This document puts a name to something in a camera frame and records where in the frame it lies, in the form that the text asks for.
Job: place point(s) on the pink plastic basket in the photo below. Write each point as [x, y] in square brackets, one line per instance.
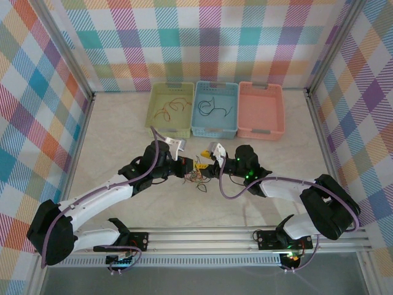
[261, 107]

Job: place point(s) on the blue plastic basket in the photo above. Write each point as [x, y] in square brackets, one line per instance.
[215, 123]

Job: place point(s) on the aluminium floor frame bar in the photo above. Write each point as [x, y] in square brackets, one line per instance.
[75, 163]
[328, 153]

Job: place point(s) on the aluminium frame leg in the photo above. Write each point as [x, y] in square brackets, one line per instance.
[367, 270]
[37, 279]

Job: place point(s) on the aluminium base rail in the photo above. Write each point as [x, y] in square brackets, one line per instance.
[199, 238]

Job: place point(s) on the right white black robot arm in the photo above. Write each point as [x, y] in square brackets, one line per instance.
[282, 187]

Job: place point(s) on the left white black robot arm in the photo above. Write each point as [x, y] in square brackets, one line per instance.
[101, 192]

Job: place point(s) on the aluminium frame post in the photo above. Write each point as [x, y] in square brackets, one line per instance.
[66, 52]
[333, 46]

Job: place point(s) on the green plastic basket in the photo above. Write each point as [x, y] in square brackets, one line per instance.
[169, 92]

